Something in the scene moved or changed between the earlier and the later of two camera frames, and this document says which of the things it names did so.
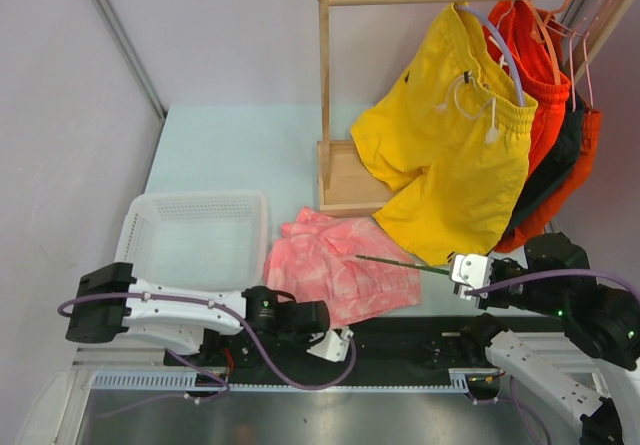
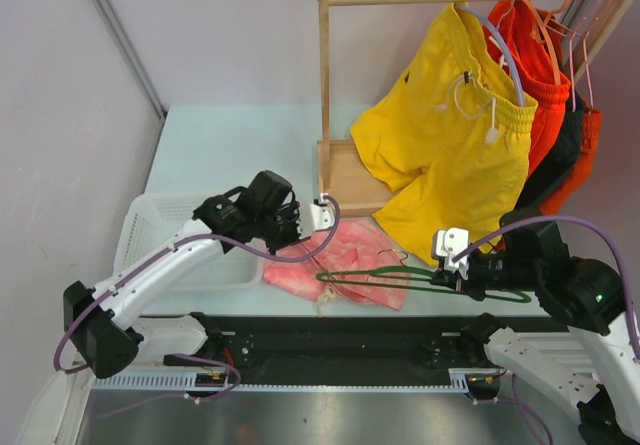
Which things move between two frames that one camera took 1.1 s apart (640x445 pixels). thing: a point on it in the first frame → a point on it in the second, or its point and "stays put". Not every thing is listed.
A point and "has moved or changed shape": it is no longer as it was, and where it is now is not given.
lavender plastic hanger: x=504 y=44 stays put
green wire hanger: x=411 y=265 has moved or changed shape
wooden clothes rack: x=342 y=189 stays put
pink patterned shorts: x=315 y=259 has moved or changed shape
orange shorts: x=533 y=40 stays put
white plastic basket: x=195 y=241 stays put
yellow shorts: x=447 y=120 stays put
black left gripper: x=309 y=339 → x=293 y=212
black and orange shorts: x=561 y=175 stays put
